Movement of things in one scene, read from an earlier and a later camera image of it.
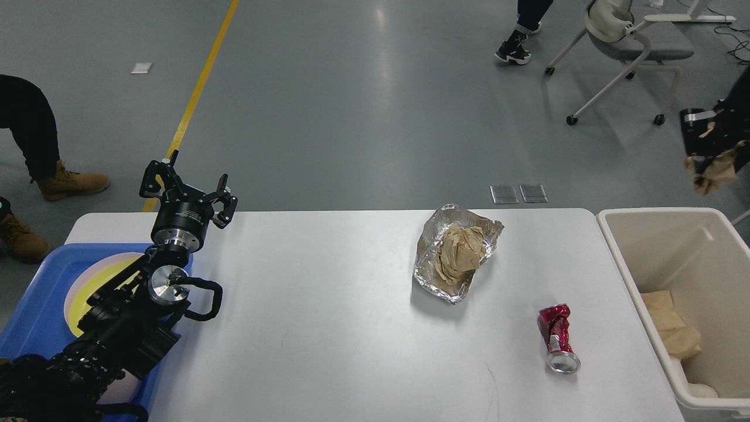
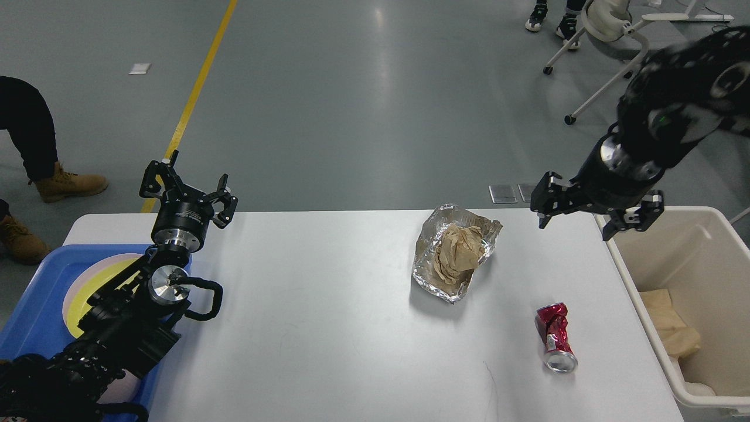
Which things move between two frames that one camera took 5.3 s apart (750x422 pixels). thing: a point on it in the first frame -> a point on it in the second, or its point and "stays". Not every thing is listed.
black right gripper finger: (701, 131) -> (553, 195)
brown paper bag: (681, 340) stays
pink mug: (120, 391) stays
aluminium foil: (452, 244) stays
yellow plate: (78, 305) stays
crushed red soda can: (554, 322) stays
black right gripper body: (736, 112) -> (614, 173)
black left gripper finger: (174, 188) stays
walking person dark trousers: (529, 14) -> (569, 26)
